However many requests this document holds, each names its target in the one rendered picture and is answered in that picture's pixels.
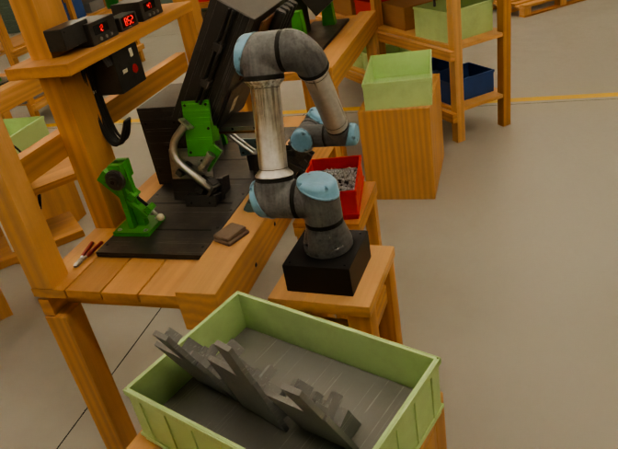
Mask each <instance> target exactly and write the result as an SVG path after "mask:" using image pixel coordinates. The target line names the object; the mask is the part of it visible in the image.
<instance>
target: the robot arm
mask: <svg viewBox="0 0 618 449"><path fill-rule="evenodd" d="M234 66H235V70H236V72H237V73H238V74H239V75H241V76H243V77H244V83H245V84H247V85H248V86H249V87H250V93H251V101H252V110H253V118H254V126H255V135H256V143H257V158H258V166H259V171H258V173H257V174H256V175H255V180H254V181H252V183H251V184H250V187H249V188H250V191H249V200H250V203H251V206H252V208H253V210H254V212H255V213H256V214H257V215H258V216H260V217H263V218H270V219H275V218H303V219H304V222H305V232H304V239H303V247H304V251H305V253H306V254H307V255H308V256H310V257H312V258H315V259H332V258H335V257H338V256H341V255H343V254H345V253H346V252H348V251H349V250H350V249H351V247H352V245H353V238H352V234H351V232H350V231H349V228H348V227H347V225H346V223H345V221H344V218H343V212H342V207H341V201H340V196H339V194H340V191H339V188H338V183H337V180H336V179H335V178H334V177H333V176H332V175H330V174H328V173H326V172H322V171H310V172H309V173H304V172H305V170H306V169H307V168H308V167H309V165H310V160H311V159H312V157H313V155H314V153H315V152H314V151H312V149H313V148H314V147H327V146H350V145H356V144H357V143H358V141H359V138H360V131H359V126H358V124H357V123H355V122H348V120H347V118H346V115H345V112H344V110H343V108H342V106H341V103H340V100H339V98H338V94H337V91H336V89H335V87H334V84H333V82H332V79H331V76H330V74H329V72H328V69H329V61H328V59H327V57H326V54H325V52H324V51H323V49H322V48H321V47H320V45H319V44H318V43H317V42H316V41H315V40H314V39H313V38H311V37H310V36H309V35H307V34H305V33H304V32H302V31H300V30H298V29H275V30H267V31H259V32H257V31H253V32H251V33H246V34H243V35H241V36H240V37H239V38H238V39H237V41H236V44H235V48H234ZM285 72H295V73H297V75H298V76H299V78H300V79H302V80H303V81H304V82H305V84H306V86H307V88H308V90H309V93H310V95H311V97H312V99H313V102H314V104H315V107H312V108H310V109H309V111H308V112H307V113H306V116H305V118H304V120H303V121H302V122H301V124H300V125H299V126H298V127H297V129H295V130H294V131H293V133H292V136H291V145H287V144H286V143H285V133H284V124H283V115H282V105H281V96H280V84H281V82H282V81H283V80H284V73H285ZM297 172H298V173H297ZM296 174H297V175H296Z"/></svg>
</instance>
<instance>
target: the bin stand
mask: <svg viewBox="0 0 618 449"><path fill-rule="evenodd" d="M376 196H377V187H376V181H364V182H363V190H362V197H361V205H360V218H359V219H350V220H344V221H345V223H346V225H347V227H348V228H349V230H363V229H364V227H365V225H366V230H367V231H368V235H369V242H370V245H375V246H381V245H382V238H381V230H380V222H379V214H378V207H377V199H376ZM292 225H293V230H294V234H295V236H297V239H299V238H300V236H301V235H302V233H303V231H304V229H305V222H304V219H303V218H295V219H294V221H293V223H292ZM336 316H337V318H343V319H348V316H342V315H336Z"/></svg>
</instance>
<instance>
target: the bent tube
mask: <svg viewBox="0 0 618 449"><path fill-rule="evenodd" d="M178 121H179V122H180V123H181V124H180V125H179V127H178V128H177V130H176V131H175V133H174V134H173V136H172V138H171V140H170V144H169V151H170V155H171V157H172V160H173V161H174V163H175V164H176V166H177V167H178V168H180V169H181V170H182V171H183V172H185V173H186V174H187V175H188V176H190V177H191V178H192V179H193V180H195V181H196V182H197V183H198V184H200V185H201V186H202V187H203V188H204V189H206V191H208V192H209V190H210V189H211V186H210V185H209V184H207V183H206V179H205V178H203V177H202V176H201V175H200V174H198V173H197V172H196V171H195V170H193V169H192V168H191V167H190V166H188V165H187V164H186V163H185V162H183V161H182V159H181V158H180V156H179V154H178V151H177V144H178V141H179V140H180V138H181V137H182V135H183V134H184V133H185V131H186V130H191V129H193V128H194V126H193V125H192V124H190V123H189V122H188V121H187V120H186V119H185V118H180V119H178Z"/></svg>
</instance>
